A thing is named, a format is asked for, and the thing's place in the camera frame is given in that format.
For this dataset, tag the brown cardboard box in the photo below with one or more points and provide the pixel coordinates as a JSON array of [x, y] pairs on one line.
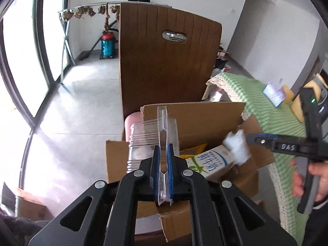
[[205, 123]]

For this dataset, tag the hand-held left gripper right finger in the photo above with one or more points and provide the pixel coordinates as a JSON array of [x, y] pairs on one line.
[[170, 174]]

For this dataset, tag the person's right hand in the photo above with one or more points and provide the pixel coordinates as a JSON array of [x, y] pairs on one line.
[[321, 176]]

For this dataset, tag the green checked tablecloth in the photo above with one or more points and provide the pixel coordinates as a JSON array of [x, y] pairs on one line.
[[256, 92]]

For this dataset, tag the yellow noodle packet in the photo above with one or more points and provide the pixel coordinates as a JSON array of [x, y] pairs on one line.
[[192, 151]]

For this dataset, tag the person's dark clothing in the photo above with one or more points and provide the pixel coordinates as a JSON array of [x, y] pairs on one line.
[[18, 230]]

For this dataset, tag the white milk carton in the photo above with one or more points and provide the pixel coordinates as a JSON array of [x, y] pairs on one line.
[[210, 162]]

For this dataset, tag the white plastic wrapper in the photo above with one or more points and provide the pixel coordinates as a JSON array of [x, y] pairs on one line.
[[237, 146]]

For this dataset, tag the clear plastic container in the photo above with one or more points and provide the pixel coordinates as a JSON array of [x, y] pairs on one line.
[[146, 138]]

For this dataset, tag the purple tissue box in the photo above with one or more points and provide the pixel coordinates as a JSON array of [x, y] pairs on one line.
[[274, 94]]

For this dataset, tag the metal drying rack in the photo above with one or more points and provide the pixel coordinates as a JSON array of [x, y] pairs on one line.
[[66, 41]]

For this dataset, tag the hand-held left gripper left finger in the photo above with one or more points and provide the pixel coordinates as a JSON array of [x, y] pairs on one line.
[[156, 174]]

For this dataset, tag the teal and red vacuum cleaner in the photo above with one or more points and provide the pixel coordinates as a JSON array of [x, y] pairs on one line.
[[107, 43]]

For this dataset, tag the brown wooden chair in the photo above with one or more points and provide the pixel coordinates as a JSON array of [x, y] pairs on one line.
[[166, 64]]

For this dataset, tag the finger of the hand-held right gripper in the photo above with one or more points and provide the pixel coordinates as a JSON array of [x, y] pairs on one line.
[[262, 141]]

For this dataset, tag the yellow thermos jug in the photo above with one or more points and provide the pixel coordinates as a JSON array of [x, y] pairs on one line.
[[298, 107]]

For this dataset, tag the small cardboard box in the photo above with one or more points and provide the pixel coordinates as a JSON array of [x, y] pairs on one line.
[[30, 205]]

